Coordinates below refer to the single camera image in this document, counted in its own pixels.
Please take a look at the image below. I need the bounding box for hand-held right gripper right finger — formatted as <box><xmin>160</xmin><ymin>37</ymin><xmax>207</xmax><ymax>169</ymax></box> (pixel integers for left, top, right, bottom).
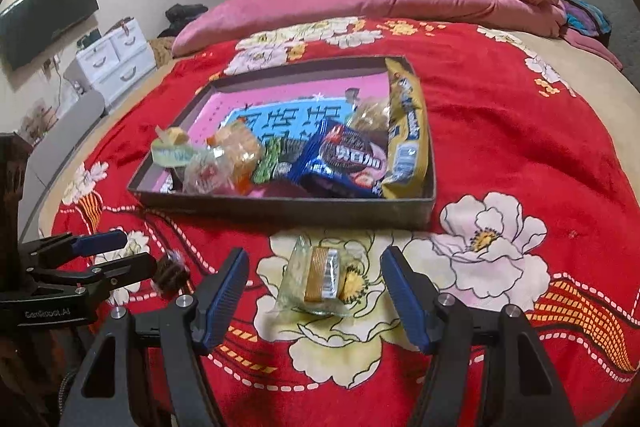
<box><xmin>380</xmin><ymin>246</ymin><xmax>578</xmax><ymax>427</ymax></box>

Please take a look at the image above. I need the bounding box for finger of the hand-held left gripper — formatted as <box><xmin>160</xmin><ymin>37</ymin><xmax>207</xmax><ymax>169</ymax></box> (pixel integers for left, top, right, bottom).
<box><xmin>17</xmin><ymin>229</ymin><xmax>128</xmax><ymax>270</ymax></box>
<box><xmin>25</xmin><ymin>252</ymin><xmax>160</xmax><ymax>303</ymax></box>

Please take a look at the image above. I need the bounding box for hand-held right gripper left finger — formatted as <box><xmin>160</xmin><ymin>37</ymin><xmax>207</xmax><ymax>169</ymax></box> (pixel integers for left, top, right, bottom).
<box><xmin>60</xmin><ymin>247</ymin><xmax>251</xmax><ymax>427</ymax></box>

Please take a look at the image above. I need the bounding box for small dark brown chocolate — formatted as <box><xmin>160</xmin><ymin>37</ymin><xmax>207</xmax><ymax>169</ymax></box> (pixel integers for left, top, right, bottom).
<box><xmin>154</xmin><ymin>251</ymin><xmax>192</xmax><ymax>297</ymax></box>

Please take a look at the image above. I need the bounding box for clear yellow cake packet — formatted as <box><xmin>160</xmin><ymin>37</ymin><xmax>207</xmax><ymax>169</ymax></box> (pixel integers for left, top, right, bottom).
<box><xmin>274</xmin><ymin>235</ymin><xmax>372</xmax><ymax>319</ymax></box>

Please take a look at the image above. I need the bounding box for dark cardboard tray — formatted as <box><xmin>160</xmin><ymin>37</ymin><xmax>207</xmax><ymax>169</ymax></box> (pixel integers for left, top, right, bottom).
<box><xmin>127</xmin><ymin>55</ymin><xmax>437</xmax><ymax>230</ymax></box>

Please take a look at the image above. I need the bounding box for light green pastry packet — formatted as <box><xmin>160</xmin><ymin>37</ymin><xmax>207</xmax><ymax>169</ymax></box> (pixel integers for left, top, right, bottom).
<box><xmin>151</xmin><ymin>126</ymin><xmax>202</xmax><ymax>168</ymax></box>

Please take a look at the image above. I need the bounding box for clear red print packet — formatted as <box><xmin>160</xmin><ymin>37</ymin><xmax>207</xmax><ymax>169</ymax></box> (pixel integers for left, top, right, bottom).
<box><xmin>181</xmin><ymin>151</ymin><xmax>236</xmax><ymax>196</ymax></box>

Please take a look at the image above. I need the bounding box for green seaweed packet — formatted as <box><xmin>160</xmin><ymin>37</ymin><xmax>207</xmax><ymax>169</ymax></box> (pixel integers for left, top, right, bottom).
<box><xmin>251</xmin><ymin>137</ymin><xmax>303</xmax><ymax>186</ymax></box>

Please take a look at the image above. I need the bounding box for orange bread packet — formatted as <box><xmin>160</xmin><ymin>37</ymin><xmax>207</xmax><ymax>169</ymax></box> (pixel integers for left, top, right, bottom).
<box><xmin>206</xmin><ymin>119</ymin><xmax>267</xmax><ymax>194</ymax></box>

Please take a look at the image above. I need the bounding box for blue cookie packet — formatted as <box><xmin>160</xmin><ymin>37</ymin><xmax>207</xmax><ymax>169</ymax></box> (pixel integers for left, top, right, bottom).
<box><xmin>286</xmin><ymin>118</ymin><xmax>390</xmax><ymax>198</ymax></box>

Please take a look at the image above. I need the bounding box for yellow wafer packet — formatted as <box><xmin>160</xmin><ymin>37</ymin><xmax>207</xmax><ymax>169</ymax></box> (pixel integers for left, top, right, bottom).
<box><xmin>381</xmin><ymin>59</ymin><xmax>432</xmax><ymax>199</ymax></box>

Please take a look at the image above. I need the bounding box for clear brown pastry packet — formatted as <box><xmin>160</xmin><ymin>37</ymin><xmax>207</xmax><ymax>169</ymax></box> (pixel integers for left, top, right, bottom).
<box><xmin>349</xmin><ymin>97</ymin><xmax>392</xmax><ymax>134</ymax></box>

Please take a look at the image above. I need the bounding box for grey padded bench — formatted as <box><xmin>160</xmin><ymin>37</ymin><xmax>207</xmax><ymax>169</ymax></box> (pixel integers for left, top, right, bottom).
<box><xmin>20</xmin><ymin>91</ymin><xmax>107</xmax><ymax>208</ymax></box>

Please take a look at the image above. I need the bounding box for dried flower bunch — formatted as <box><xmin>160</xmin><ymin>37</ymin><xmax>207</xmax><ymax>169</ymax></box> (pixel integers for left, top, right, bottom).
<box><xmin>20</xmin><ymin>99</ymin><xmax>58</xmax><ymax>142</ymax></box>

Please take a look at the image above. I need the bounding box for white drawer cabinet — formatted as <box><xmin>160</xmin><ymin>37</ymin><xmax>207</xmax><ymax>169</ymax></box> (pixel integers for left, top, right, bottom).
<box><xmin>75</xmin><ymin>19</ymin><xmax>157</xmax><ymax>105</ymax></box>

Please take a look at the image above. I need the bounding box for brown knitted blanket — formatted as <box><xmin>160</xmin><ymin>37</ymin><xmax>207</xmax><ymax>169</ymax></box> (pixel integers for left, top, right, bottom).
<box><xmin>147</xmin><ymin>36</ymin><xmax>178</xmax><ymax>70</ymax></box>

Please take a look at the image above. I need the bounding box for red floral blanket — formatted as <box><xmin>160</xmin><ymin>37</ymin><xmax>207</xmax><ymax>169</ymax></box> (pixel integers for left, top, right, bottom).
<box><xmin>50</xmin><ymin>19</ymin><xmax>640</xmax><ymax>427</ymax></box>

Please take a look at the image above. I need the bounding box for pink book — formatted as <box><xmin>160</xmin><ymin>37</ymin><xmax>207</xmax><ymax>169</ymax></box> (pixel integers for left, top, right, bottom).
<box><xmin>150</xmin><ymin>74</ymin><xmax>391</xmax><ymax>198</ymax></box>

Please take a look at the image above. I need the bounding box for black clothing pile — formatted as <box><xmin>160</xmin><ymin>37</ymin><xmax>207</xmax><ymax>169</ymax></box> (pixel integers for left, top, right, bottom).
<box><xmin>164</xmin><ymin>3</ymin><xmax>210</xmax><ymax>38</ymax></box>

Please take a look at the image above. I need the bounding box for smooth pink quilt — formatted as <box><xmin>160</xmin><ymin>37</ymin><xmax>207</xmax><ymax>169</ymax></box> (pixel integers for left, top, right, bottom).
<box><xmin>171</xmin><ymin>0</ymin><xmax>566</xmax><ymax>58</ymax></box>

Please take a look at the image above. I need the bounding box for colourful striped cloth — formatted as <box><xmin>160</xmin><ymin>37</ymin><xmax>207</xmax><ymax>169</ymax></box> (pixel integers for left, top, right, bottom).
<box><xmin>560</xmin><ymin>0</ymin><xmax>613</xmax><ymax>48</ymax></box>

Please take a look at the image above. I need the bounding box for black wall television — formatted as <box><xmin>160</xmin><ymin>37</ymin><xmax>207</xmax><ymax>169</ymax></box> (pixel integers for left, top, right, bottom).
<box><xmin>0</xmin><ymin>0</ymin><xmax>100</xmax><ymax>72</ymax></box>

